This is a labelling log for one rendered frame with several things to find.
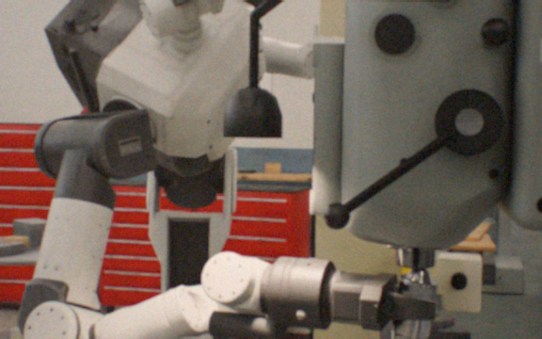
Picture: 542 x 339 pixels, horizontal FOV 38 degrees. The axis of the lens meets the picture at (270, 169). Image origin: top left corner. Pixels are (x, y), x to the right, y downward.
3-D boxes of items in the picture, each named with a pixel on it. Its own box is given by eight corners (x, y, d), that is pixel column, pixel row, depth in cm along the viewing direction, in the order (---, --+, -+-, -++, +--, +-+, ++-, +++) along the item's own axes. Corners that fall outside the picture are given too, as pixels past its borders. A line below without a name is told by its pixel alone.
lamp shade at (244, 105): (219, 137, 98) (220, 87, 98) (276, 137, 100) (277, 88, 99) (227, 137, 91) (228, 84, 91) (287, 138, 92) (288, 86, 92)
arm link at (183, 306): (269, 264, 110) (185, 299, 113) (247, 250, 102) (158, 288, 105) (283, 307, 108) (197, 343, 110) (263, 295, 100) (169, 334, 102)
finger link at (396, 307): (436, 323, 93) (384, 317, 96) (437, 297, 93) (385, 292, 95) (434, 327, 92) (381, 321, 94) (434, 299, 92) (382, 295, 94)
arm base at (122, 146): (54, 201, 123) (21, 138, 118) (104, 158, 132) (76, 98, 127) (123, 202, 114) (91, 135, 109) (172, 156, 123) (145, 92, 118)
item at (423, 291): (395, 271, 98) (387, 316, 99) (408, 282, 93) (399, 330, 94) (430, 275, 99) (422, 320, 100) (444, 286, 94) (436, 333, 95)
